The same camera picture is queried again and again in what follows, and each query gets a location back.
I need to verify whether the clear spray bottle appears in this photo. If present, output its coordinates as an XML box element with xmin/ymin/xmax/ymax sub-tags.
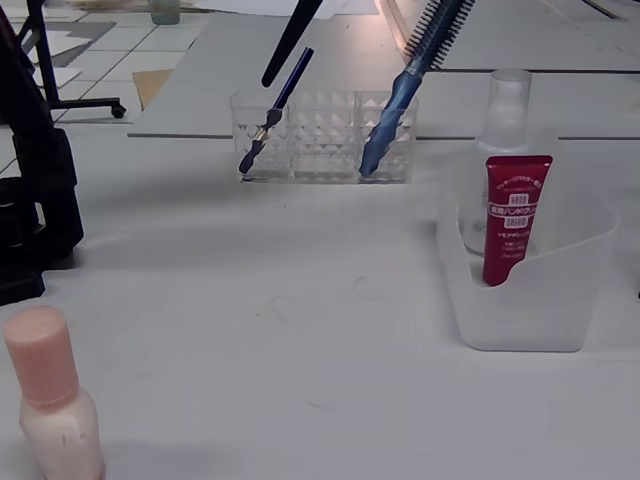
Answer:
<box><xmin>458</xmin><ymin>68</ymin><xmax>534</xmax><ymax>259</ymax></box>

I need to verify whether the clear crystal organizer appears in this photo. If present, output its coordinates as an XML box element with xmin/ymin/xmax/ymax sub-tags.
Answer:
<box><xmin>229</xmin><ymin>89</ymin><xmax>420</xmax><ymax>184</ymax></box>

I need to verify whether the dark blue eyeliner pencil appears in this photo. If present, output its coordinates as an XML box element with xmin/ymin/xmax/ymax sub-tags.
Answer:
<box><xmin>238</xmin><ymin>47</ymin><xmax>315</xmax><ymax>175</ymax></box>

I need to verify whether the blue round hairbrush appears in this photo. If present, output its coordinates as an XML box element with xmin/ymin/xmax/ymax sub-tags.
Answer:
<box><xmin>358</xmin><ymin>0</ymin><xmax>476</xmax><ymax>177</ymax></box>

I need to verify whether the red hand cream tube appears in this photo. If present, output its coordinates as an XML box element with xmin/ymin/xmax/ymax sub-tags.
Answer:
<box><xmin>481</xmin><ymin>154</ymin><xmax>554</xmax><ymax>287</ymax></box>

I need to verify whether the frosted white plastic bin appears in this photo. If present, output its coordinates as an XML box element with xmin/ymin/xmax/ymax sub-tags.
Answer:
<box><xmin>437</xmin><ymin>134</ymin><xmax>619</xmax><ymax>354</ymax></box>

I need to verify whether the brown cardboard piece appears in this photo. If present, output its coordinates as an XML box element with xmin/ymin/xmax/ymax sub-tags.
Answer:
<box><xmin>131</xmin><ymin>69</ymin><xmax>174</xmax><ymax>111</ymax></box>

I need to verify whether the small glass cup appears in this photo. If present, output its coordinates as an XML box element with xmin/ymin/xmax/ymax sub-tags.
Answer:
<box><xmin>149</xmin><ymin>0</ymin><xmax>180</xmax><ymax>25</ymax></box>

